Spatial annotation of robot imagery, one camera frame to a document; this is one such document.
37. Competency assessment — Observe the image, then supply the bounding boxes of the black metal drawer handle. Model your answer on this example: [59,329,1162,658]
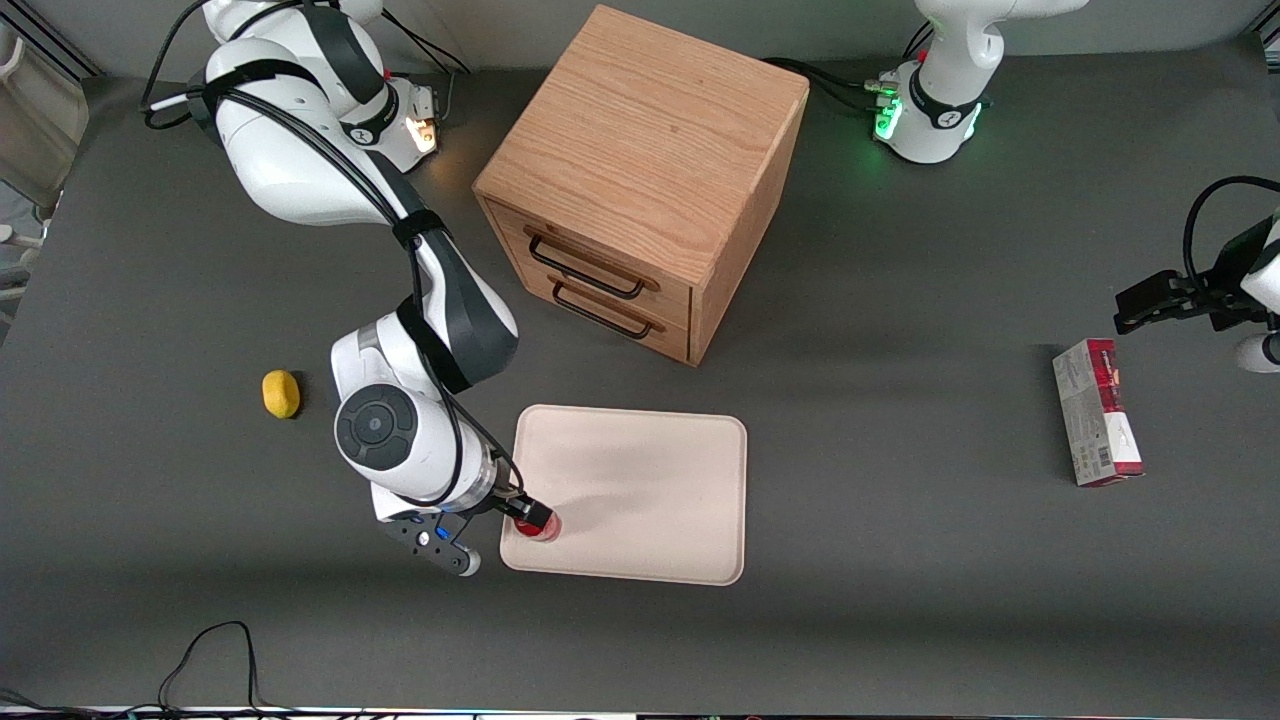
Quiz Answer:
[527,232,647,301]
[551,280,654,340]

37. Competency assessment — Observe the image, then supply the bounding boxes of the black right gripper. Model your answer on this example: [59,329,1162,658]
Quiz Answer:
[486,478,557,532]

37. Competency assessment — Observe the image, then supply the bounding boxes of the black looped left gripper cable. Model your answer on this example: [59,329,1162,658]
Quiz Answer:
[1182,176,1280,286]

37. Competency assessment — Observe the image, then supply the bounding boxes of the grey and red carton box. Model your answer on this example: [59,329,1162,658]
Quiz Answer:
[1052,338,1146,488]

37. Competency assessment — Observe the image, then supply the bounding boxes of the black right arm base cables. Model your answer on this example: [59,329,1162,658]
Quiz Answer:
[380,8,472,126]

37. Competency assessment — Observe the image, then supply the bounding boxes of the wooden two-drawer cabinet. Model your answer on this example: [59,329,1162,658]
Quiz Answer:
[472,4,811,368]

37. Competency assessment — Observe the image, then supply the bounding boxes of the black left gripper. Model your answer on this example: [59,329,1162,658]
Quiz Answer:
[1114,216,1276,337]

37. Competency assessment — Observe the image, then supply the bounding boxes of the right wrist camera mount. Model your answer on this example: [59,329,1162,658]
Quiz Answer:
[380,510,483,579]

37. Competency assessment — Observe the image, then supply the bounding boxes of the thin black table-edge cable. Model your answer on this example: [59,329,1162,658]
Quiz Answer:
[0,621,301,717]

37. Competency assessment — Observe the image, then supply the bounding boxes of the yellow lemon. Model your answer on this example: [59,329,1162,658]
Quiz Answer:
[262,370,301,419]

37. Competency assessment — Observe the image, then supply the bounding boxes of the beige rectangular tray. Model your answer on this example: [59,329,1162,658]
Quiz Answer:
[499,404,749,587]

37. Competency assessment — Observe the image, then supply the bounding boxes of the black arm base cables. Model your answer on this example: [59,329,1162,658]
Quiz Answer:
[762,18,936,113]
[380,8,472,126]

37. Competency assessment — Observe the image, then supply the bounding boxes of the black left arm base cables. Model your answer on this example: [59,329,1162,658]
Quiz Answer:
[762,18,936,113]

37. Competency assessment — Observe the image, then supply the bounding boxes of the black cable along right arm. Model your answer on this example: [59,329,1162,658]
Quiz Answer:
[143,0,527,503]

